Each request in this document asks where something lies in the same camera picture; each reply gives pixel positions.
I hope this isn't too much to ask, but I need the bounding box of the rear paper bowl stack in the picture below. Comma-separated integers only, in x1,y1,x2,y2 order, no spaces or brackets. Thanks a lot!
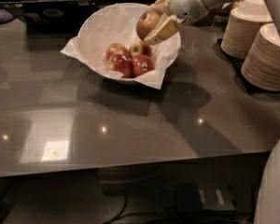
221,0,273,60

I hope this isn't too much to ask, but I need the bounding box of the dark box under table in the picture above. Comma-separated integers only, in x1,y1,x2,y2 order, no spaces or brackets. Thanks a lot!
173,182,239,216

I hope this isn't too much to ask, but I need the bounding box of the black cable on floor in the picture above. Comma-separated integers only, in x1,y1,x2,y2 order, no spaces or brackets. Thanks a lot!
102,189,129,224

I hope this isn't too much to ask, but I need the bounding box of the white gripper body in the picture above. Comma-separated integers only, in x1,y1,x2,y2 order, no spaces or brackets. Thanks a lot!
170,0,208,24

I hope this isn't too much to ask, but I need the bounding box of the white bowl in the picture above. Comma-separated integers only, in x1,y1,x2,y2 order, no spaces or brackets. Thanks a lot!
77,2,182,85

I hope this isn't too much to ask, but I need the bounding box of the white paper liner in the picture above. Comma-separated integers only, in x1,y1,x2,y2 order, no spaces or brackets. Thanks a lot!
60,3,180,91

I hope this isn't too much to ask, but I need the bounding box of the black mat under stacks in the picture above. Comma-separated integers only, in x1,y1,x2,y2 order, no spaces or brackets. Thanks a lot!
217,38,272,93

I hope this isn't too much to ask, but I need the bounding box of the red apple with sticker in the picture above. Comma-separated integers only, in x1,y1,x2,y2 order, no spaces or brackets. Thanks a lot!
132,54,155,77

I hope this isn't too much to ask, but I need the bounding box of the dark blue pouch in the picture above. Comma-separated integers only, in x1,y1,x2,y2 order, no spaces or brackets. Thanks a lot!
0,9,15,24

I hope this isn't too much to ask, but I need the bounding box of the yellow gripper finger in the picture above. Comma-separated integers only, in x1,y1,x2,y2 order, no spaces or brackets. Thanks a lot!
148,0,172,15
144,14,181,45

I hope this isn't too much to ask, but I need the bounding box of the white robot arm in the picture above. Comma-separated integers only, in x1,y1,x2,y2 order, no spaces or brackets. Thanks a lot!
145,0,280,224

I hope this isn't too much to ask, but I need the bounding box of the red apple front left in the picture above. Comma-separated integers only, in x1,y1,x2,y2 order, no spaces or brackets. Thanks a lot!
106,54,132,78

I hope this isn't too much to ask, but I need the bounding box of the paper bowl stack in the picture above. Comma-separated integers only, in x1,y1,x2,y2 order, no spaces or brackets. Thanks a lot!
221,0,273,60
241,23,280,91

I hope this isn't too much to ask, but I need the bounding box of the red apple back left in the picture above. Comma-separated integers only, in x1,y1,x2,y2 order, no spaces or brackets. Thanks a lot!
105,43,130,60

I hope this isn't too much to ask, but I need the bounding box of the front paper bowl stack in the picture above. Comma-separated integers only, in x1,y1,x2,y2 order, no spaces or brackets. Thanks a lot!
241,23,280,91

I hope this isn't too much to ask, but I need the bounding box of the large yellow-red apple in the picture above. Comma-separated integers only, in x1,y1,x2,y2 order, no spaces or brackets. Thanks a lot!
136,10,161,40

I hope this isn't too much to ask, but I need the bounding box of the small yellow-red apple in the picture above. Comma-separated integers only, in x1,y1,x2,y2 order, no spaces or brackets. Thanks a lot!
129,40,152,57

